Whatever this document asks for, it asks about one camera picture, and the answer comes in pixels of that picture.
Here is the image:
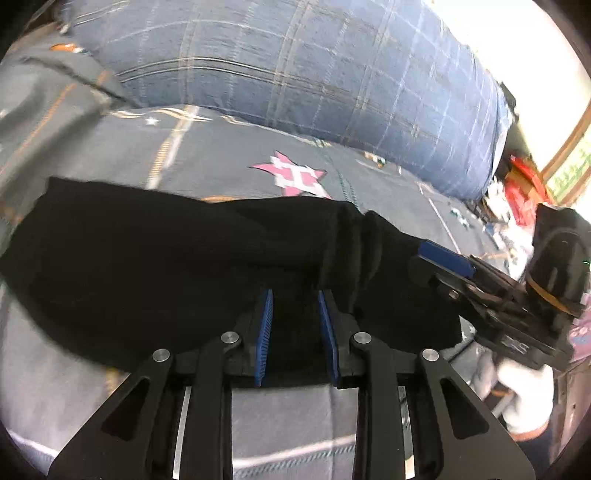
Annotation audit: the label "grey star-print bed sheet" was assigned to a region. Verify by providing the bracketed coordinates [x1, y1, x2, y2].
[0, 41, 522, 480]

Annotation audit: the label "blue plaid pillow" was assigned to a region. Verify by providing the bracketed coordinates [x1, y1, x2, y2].
[60, 0, 513, 201]

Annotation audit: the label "black pants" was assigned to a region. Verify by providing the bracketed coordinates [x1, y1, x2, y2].
[0, 175, 465, 388]

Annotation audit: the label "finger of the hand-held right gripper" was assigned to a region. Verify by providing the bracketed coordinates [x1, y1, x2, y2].
[409, 255, 490, 315]
[417, 240, 520, 294]

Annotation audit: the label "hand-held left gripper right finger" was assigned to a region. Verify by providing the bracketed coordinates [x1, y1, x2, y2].
[318, 288, 536, 480]

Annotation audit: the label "red box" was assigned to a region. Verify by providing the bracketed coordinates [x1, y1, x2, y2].
[505, 156, 552, 228]

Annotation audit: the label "person's right hand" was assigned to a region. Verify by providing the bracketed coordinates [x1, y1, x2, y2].
[471, 348, 555, 441]

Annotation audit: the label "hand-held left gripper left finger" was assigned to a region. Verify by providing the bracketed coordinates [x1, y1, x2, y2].
[48, 288, 275, 480]

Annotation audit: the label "wooden window frame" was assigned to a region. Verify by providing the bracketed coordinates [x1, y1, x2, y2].
[539, 99, 591, 206]

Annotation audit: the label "pile of small clutter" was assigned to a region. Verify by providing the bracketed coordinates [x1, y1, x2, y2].
[478, 182, 539, 278]

